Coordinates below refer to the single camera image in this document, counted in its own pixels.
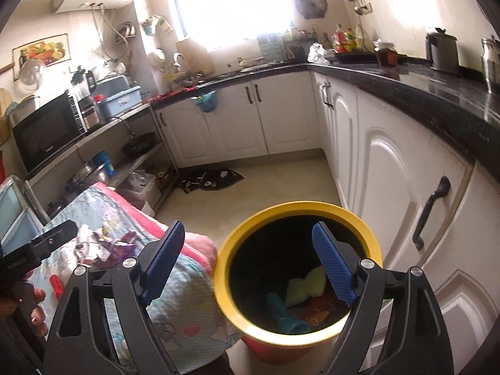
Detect yellow rimmed trash bin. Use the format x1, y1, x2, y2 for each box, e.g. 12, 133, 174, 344
213, 201, 382, 365

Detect dark red small jar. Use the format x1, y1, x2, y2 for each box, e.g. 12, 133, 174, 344
374, 39, 398, 67

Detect black cabinet door handle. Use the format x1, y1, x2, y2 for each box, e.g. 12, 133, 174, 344
412, 175, 451, 251

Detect stacked steel pots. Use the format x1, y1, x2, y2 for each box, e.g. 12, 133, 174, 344
47, 151, 115, 218

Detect white plastic bag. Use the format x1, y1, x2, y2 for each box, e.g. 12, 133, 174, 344
74, 224, 107, 267

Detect plastic drawer cabinet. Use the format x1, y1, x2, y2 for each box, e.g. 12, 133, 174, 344
0, 175, 43, 257

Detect red plastic bag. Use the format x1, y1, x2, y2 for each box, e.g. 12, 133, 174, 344
301, 290, 348, 328

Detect black frying pan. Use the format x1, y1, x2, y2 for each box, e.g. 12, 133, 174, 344
121, 132, 157, 158

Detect oil and sauce bottles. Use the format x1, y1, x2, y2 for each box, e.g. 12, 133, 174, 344
332, 24, 369, 54

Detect person's left hand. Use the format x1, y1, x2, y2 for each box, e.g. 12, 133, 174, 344
0, 287, 49, 339

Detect black cloth on floor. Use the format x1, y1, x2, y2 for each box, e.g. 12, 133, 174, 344
178, 167, 244, 194

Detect black microwave oven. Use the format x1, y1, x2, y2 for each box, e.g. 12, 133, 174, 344
13, 91, 87, 173

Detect black blender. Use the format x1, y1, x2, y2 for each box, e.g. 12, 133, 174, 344
71, 66, 102, 132

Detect clear plastic bag on counter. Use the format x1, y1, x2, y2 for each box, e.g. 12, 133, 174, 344
307, 42, 330, 65

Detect blue hanging basket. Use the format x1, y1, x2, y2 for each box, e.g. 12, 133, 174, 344
192, 91, 218, 113

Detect woven bamboo tray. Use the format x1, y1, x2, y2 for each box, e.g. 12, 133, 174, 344
0, 88, 12, 145

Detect fruit picture on wall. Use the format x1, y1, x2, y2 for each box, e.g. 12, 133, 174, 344
12, 33, 71, 80

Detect shiny steel jug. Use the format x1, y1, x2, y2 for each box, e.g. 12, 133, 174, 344
481, 36, 500, 95

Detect purple snack wrapper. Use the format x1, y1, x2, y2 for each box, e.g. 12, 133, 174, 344
91, 231, 137, 269

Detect metal kitchen shelf rack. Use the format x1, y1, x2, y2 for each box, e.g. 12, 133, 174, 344
25, 103, 178, 222

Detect Hello Kitty patterned tablecloth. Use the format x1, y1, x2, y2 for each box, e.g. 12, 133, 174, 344
27, 181, 243, 375

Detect white desk fan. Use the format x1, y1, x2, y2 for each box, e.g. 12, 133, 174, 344
19, 58, 46, 94

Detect grey metal kettle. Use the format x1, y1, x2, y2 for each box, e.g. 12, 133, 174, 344
425, 28, 459, 75

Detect wall mounted small fan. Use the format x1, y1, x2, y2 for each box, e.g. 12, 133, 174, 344
295, 0, 328, 19

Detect blue plastic storage box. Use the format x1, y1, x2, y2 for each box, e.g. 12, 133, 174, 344
96, 86, 142, 121

